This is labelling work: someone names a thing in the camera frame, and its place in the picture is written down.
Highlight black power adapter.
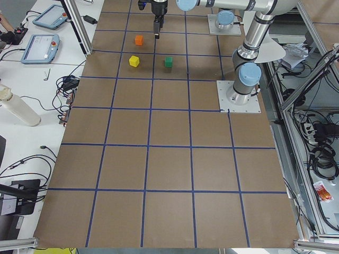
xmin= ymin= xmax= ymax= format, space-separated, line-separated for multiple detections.
xmin=83 ymin=15 xmax=97 ymax=24

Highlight brown gridded paper mat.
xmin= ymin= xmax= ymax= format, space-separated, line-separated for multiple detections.
xmin=34 ymin=1 xmax=298 ymax=248

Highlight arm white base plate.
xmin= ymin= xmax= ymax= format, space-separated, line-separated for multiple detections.
xmin=207 ymin=14 xmax=242 ymax=36
xmin=217 ymin=80 xmax=261 ymax=114

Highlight white power strip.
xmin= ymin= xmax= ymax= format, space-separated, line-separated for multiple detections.
xmin=301 ymin=122 xmax=318 ymax=146

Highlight black cable bundle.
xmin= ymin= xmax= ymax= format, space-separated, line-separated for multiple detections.
xmin=51 ymin=75 xmax=80 ymax=112

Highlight crumpled white papers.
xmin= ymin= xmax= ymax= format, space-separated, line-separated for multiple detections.
xmin=282 ymin=43 xmax=308 ymax=69

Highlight red snack packet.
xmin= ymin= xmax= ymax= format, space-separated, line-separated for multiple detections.
xmin=313 ymin=181 xmax=333 ymax=202

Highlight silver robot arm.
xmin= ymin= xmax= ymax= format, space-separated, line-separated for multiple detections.
xmin=176 ymin=1 xmax=298 ymax=105
xmin=215 ymin=10 xmax=243 ymax=30

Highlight green wooden block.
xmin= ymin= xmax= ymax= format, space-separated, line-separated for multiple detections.
xmin=164 ymin=56 xmax=173 ymax=68

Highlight far teach pendant tablet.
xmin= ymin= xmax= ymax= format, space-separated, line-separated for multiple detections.
xmin=32 ymin=4 xmax=68 ymax=30

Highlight yellow wooden block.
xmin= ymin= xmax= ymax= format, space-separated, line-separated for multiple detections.
xmin=129 ymin=56 xmax=140 ymax=68

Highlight orange wooden block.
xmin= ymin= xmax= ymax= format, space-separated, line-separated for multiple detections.
xmin=135 ymin=35 xmax=144 ymax=46

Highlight black camera stand base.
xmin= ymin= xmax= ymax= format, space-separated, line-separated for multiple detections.
xmin=1 ymin=179 xmax=40 ymax=216

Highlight near teach pendant tablet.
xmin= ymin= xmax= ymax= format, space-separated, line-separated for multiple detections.
xmin=21 ymin=34 xmax=60 ymax=65

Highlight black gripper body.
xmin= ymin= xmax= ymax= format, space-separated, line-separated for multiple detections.
xmin=150 ymin=0 xmax=168 ymax=16

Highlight white cylindrical bottle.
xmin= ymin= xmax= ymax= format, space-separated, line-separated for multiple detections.
xmin=1 ymin=84 xmax=41 ymax=126

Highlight teach pendant tablet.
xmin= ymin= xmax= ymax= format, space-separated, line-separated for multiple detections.
xmin=32 ymin=4 xmax=68 ymax=30
xmin=21 ymin=34 xmax=60 ymax=65

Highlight aluminium frame post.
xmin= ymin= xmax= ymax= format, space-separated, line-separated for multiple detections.
xmin=60 ymin=0 xmax=93 ymax=56

